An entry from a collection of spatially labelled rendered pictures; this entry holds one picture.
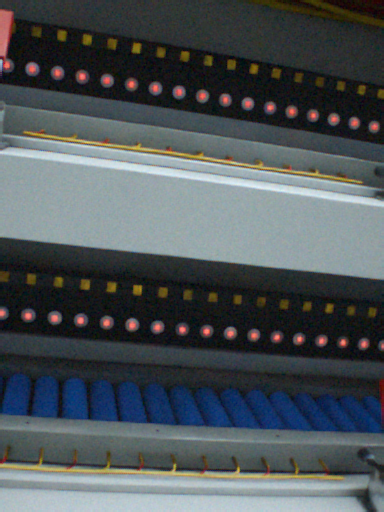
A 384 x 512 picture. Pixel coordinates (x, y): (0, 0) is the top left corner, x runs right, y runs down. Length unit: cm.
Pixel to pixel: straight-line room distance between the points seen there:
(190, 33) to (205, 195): 28
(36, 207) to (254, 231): 12
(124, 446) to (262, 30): 40
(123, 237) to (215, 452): 16
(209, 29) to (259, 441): 37
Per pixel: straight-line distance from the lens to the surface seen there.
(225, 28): 60
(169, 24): 59
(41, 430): 39
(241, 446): 41
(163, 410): 43
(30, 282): 47
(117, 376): 47
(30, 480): 37
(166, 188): 33
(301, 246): 36
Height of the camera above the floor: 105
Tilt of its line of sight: 6 degrees up
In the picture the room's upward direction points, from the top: 5 degrees clockwise
